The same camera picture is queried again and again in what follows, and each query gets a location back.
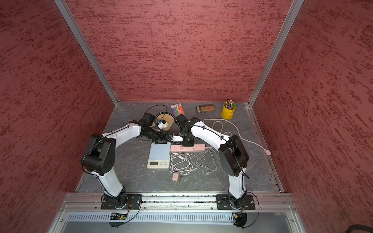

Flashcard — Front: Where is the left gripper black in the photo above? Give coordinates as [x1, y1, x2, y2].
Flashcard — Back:
[142, 128, 172, 143]

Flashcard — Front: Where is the white charger adapter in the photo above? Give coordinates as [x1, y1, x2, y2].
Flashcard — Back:
[171, 136, 184, 143]

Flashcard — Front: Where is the pink power strip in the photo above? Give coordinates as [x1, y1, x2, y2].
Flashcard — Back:
[170, 144, 206, 153]

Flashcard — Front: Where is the grey usb cable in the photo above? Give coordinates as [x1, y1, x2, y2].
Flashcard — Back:
[192, 148, 222, 176]

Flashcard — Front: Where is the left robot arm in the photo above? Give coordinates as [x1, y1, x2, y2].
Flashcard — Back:
[81, 112, 184, 210]

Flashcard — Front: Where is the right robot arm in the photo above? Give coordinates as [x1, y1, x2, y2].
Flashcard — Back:
[175, 114, 249, 209]

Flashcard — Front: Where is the beige kitchen scale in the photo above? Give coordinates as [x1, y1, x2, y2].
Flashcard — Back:
[152, 114, 175, 131]

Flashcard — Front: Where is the blue top kitchen scale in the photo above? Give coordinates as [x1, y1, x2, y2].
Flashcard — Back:
[147, 142, 171, 169]

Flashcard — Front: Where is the colourful highlighter pack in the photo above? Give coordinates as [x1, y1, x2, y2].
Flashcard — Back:
[171, 103, 185, 117]

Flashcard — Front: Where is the brown pencil case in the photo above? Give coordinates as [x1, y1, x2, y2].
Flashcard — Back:
[196, 104, 216, 113]

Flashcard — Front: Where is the pink charger adapter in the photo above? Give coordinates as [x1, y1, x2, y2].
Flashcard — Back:
[172, 173, 181, 182]

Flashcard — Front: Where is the yellow pen cup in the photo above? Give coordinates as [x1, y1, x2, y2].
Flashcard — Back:
[221, 100, 237, 119]

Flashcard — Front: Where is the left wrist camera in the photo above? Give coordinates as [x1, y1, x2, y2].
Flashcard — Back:
[157, 119, 169, 129]

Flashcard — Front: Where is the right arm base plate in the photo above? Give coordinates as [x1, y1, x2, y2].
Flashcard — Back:
[216, 194, 256, 210]

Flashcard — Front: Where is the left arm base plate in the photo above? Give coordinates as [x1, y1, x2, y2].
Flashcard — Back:
[101, 194, 142, 211]

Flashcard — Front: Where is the aluminium front rail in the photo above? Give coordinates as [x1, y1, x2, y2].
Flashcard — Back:
[59, 192, 298, 213]

